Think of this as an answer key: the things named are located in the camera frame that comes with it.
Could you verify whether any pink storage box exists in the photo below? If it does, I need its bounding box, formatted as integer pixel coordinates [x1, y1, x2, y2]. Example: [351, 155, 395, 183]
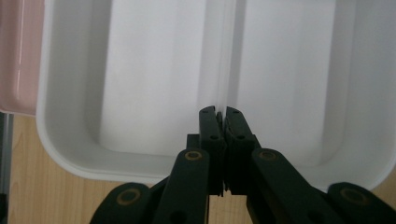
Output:
[0, 0, 47, 117]

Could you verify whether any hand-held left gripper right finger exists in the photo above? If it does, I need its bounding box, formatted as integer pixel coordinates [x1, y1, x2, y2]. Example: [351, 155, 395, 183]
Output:
[224, 105, 262, 197]

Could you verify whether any metal rail behind table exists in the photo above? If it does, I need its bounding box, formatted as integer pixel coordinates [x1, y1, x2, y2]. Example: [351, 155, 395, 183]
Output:
[0, 111, 15, 224]

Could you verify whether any white divided tray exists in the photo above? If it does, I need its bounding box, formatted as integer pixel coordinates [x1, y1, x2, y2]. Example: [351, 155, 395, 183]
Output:
[35, 0, 396, 192]

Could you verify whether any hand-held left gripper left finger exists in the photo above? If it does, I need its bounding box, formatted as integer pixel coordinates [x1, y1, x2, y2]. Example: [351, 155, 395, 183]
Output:
[186, 105, 226, 198]

